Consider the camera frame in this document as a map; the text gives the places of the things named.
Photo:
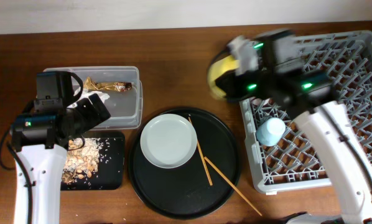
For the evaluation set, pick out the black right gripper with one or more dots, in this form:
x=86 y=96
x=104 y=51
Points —
x=237 y=77

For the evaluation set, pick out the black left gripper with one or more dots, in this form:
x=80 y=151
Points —
x=94 y=118

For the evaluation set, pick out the gold snack wrapper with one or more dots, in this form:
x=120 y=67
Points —
x=89 y=84

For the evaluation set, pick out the yellow bowl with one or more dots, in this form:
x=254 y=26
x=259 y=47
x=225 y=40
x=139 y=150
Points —
x=216 y=70

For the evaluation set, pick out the blue plastic cup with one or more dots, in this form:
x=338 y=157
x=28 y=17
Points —
x=271 y=131

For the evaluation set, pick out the food scraps and rice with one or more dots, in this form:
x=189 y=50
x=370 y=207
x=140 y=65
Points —
x=85 y=158

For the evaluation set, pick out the wooden chopstick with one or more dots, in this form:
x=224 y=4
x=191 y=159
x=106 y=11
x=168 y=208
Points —
x=201 y=156
x=233 y=186

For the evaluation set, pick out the light grey plate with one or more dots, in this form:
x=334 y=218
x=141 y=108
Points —
x=168 y=141

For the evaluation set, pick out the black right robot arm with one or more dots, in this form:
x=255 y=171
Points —
x=271 y=67

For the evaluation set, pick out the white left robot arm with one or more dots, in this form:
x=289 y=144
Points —
x=39 y=143

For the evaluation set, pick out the grey dishwasher rack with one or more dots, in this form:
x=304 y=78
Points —
x=293 y=164

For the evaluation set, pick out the clear plastic bin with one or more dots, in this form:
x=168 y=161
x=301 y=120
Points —
x=125 y=107

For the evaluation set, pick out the rectangular black tray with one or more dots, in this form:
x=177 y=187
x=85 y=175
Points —
x=111 y=175

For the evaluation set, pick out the round black serving tray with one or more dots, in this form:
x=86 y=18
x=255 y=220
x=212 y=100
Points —
x=184 y=192

